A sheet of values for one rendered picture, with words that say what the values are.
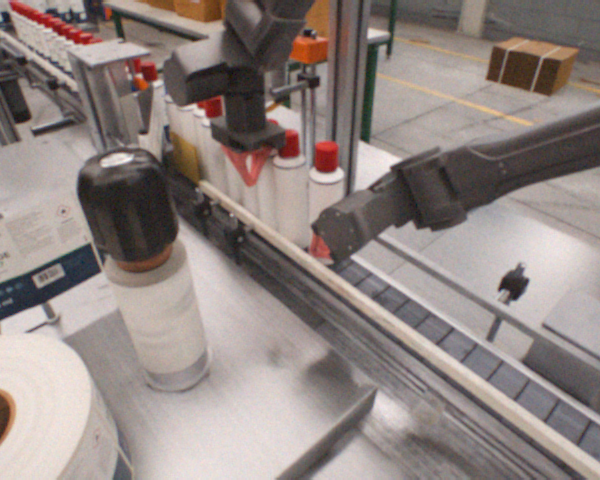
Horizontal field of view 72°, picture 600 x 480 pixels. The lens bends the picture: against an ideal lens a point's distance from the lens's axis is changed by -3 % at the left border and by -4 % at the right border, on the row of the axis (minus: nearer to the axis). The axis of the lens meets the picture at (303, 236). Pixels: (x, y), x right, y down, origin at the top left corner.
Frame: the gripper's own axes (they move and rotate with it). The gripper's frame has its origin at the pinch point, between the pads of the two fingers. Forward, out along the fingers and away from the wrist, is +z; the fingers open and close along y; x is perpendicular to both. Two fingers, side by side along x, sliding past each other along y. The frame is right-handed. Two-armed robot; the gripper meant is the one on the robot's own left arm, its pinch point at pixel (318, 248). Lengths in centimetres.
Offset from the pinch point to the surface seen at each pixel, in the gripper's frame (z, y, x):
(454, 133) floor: 118, -256, -19
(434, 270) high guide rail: -12.9, -4.6, 11.3
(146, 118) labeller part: 20.5, 2.0, -40.5
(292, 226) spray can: 3.2, -0.6, -5.4
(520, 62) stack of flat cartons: 101, -392, -44
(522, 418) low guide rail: -19.7, 4.4, 28.3
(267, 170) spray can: 0.9, -0.9, -14.9
